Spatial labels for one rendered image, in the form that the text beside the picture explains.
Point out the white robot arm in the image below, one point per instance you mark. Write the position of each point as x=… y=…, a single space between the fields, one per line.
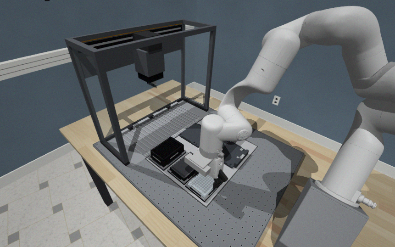
x=357 y=30

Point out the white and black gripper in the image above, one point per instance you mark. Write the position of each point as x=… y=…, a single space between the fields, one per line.
x=217 y=171

